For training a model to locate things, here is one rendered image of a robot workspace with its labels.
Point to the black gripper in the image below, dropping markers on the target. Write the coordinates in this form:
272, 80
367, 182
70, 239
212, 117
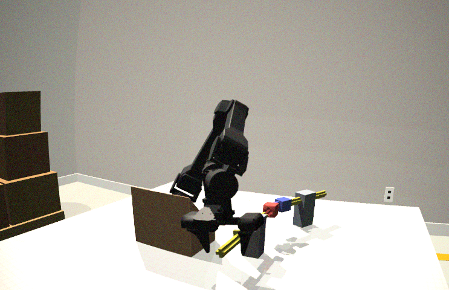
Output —
247, 223

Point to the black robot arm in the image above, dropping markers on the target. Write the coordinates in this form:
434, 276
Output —
227, 144

